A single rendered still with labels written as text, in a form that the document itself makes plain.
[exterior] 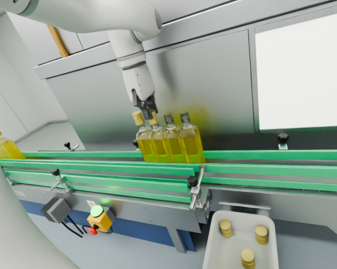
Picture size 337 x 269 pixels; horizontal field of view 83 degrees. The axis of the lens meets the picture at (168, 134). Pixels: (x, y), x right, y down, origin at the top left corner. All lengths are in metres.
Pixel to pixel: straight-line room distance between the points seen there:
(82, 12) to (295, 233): 0.97
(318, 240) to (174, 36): 0.89
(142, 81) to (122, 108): 0.34
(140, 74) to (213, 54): 0.24
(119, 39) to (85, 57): 0.35
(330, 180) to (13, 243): 0.68
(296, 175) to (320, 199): 0.09
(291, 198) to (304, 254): 0.29
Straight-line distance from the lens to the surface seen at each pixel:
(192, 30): 0.67
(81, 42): 0.92
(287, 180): 0.67
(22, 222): 0.33
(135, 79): 0.57
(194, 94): 0.70
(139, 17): 0.49
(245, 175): 0.66
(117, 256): 1.04
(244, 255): 0.64
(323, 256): 0.94
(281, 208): 0.73
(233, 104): 0.70
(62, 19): 0.44
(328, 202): 0.71
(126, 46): 0.57
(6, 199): 0.32
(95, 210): 0.86
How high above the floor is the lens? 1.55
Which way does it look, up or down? 28 degrees down
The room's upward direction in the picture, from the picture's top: 17 degrees counter-clockwise
